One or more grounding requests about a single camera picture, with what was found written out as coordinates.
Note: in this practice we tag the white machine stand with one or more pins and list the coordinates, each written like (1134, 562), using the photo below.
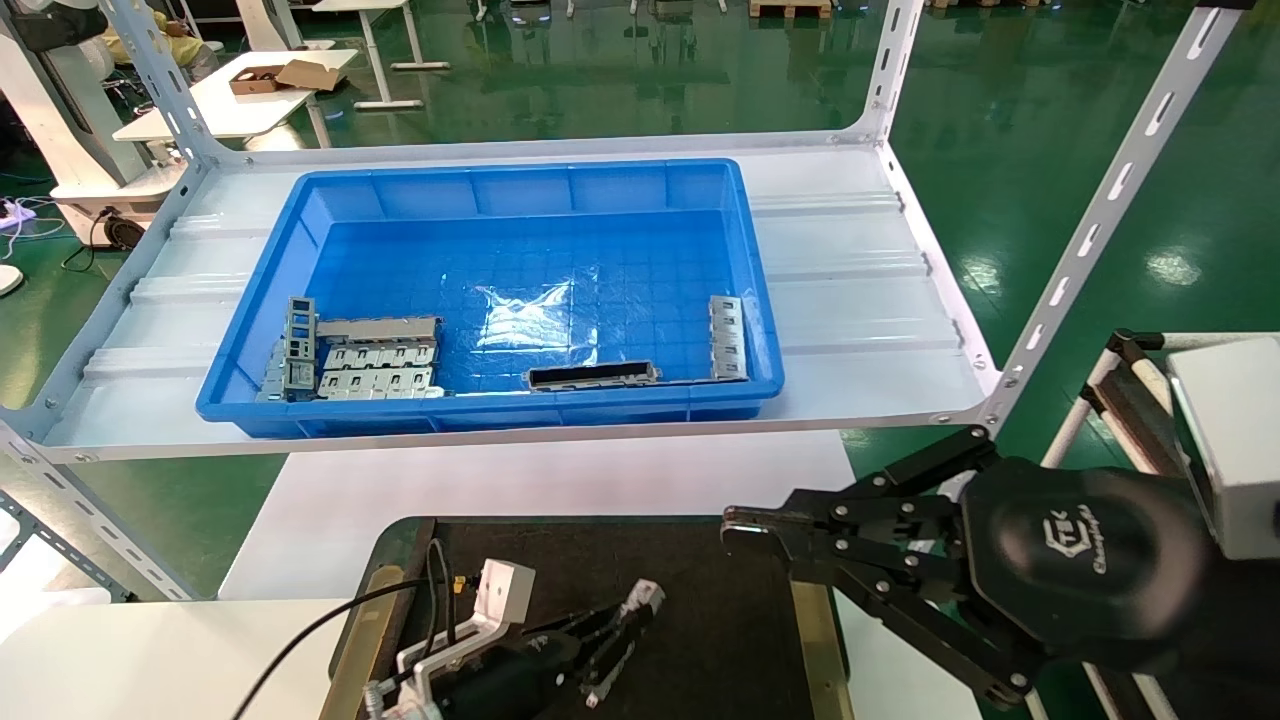
(70, 130)

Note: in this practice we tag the white tube frame black pads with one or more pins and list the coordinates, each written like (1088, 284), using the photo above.
(1130, 400)

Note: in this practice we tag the grey metal part with windows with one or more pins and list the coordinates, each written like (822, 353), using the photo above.
(645, 597)

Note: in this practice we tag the grey long metal part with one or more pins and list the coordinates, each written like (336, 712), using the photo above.
(380, 327)

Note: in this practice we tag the person in yellow shirt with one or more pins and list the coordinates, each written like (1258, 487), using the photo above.
(175, 40)

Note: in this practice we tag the dark long metal part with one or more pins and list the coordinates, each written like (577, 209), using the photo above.
(595, 376)

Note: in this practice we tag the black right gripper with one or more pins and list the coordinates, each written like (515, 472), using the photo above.
(1080, 560)

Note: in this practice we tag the white desk with legs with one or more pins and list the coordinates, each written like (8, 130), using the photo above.
(375, 60)

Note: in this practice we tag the white round-cornered table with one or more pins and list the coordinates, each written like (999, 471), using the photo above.
(230, 105)

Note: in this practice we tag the wooden pallet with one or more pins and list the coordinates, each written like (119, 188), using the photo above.
(790, 8)

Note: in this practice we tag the brown cardboard box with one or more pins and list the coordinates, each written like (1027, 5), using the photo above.
(300, 75)

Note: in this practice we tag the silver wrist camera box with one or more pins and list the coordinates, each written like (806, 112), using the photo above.
(503, 590)
(1235, 440)

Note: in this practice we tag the blue plastic bin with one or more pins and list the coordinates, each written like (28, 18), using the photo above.
(640, 250)

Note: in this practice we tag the silver slotted metal part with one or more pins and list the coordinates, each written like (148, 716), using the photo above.
(727, 338)
(380, 356)
(380, 384)

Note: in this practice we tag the grey upright metal frame part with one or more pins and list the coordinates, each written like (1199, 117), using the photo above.
(300, 345)

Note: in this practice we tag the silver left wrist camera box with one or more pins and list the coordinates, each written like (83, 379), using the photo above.
(503, 590)

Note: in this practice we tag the white perforated metal shelf rack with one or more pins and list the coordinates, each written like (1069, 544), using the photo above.
(850, 290)

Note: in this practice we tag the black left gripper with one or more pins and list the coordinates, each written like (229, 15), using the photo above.
(500, 690)

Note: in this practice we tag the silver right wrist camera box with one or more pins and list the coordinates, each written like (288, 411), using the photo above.
(1235, 440)

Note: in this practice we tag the clear plastic bag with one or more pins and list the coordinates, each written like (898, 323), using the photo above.
(520, 315)

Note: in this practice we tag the black flat container tray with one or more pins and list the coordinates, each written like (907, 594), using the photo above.
(720, 620)

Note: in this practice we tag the grey metal camera bracket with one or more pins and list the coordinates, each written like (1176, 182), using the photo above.
(450, 650)

